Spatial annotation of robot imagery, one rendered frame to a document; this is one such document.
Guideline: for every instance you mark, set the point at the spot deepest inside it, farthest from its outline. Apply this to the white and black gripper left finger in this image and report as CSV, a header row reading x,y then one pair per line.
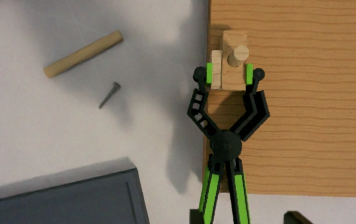
x,y
196,216

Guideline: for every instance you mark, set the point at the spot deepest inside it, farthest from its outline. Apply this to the small wooden block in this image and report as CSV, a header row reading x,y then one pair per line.
x,y
233,78

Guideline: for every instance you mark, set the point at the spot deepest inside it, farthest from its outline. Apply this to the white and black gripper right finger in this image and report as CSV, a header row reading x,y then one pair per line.
x,y
295,217

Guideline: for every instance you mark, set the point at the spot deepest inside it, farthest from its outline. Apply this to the brown wooden board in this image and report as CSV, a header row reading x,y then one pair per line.
x,y
307,48

